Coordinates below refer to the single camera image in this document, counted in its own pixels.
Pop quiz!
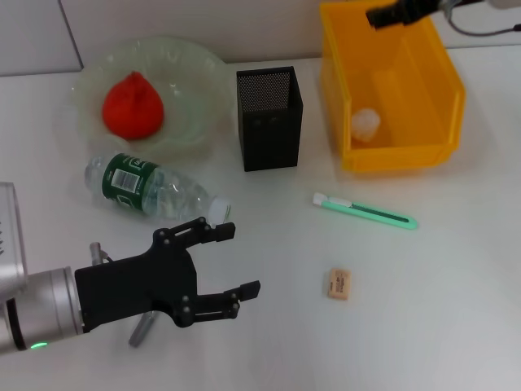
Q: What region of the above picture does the left gripper cable with plug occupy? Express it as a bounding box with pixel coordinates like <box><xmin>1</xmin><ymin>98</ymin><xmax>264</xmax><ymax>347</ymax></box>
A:
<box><xmin>88</xmin><ymin>240</ymin><xmax>114</xmax><ymax>266</ymax></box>

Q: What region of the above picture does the green utility knife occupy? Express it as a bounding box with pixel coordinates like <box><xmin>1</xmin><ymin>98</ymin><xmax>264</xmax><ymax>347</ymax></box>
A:
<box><xmin>312</xmin><ymin>192</ymin><xmax>419</xmax><ymax>232</ymax></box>

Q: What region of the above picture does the yellow plastic bin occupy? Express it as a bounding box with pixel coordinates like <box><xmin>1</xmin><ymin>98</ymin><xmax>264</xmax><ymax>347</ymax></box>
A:
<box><xmin>318</xmin><ymin>0</ymin><xmax>467</xmax><ymax>174</ymax></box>

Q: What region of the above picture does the gripper cable with plug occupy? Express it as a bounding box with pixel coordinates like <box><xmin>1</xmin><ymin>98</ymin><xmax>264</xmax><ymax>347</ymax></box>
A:
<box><xmin>88</xmin><ymin>240</ymin><xmax>114</xmax><ymax>266</ymax></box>
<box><xmin>443</xmin><ymin>0</ymin><xmax>521</xmax><ymax>37</ymax></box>

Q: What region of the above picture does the beige eraser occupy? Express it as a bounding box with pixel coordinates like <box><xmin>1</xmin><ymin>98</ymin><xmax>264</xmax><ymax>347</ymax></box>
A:
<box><xmin>326</xmin><ymin>267</ymin><xmax>352</xmax><ymax>301</ymax></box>

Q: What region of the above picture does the grey pen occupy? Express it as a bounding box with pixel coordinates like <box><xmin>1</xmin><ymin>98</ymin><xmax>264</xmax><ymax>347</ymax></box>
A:
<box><xmin>129</xmin><ymin>311</ymin><xmax>158</xmax><ymax>348</ymax></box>

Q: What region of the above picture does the red-orange toy orange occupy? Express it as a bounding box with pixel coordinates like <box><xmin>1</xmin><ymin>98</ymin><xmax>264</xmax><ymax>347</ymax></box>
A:
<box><xmin>101</xmin><ymin>70</ymin><xmax>165</xmax><ymax>142</ymax></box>

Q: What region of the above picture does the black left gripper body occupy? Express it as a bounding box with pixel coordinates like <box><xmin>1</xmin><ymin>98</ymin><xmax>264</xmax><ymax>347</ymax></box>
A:
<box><xmin>75</xmin><ymin>228</ymin><xmax>199</xmax><ymax>333</ymax></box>

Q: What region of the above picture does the black mesh pen holder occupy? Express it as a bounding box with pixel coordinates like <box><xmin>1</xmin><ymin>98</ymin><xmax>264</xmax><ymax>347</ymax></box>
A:
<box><xmin>235</xmin><ymin>65</ymin><xmax>305</xmax><ymax>172</ymax></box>

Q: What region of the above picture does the clear green-label water bottle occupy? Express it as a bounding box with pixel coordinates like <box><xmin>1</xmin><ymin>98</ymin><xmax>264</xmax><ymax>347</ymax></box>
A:
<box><xmin>84</xmin><ymin>151</ymin><xmax>233</xmax><ymax>226</ymax></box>

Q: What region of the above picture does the right gripper cable with plug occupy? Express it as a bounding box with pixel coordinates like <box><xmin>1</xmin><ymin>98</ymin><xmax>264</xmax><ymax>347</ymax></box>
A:
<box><xmin>443</xmin><ymin>0</ymin><xmax>521</xmax><ymax>37</ymax></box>

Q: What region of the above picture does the white paper ball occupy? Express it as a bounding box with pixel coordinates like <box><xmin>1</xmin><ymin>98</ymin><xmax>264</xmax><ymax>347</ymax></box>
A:
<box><xmin>350</xmin><ymin>108</ymin><xmax>383</xmax><ymax>143</ymax></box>

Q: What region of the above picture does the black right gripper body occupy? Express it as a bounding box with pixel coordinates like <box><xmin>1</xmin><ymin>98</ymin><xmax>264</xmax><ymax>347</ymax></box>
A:
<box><xmin>408</xmin><ymin>0</ymin><xmax>444</xmax><ymax>24</ymax></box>

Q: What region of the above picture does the pale green glass fruit plate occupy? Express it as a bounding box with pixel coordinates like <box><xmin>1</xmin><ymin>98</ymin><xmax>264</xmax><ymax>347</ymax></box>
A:
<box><xmin>67</xmin><ymin>35</ymin><xmax>229</xmax><ymax>158</ymax></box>

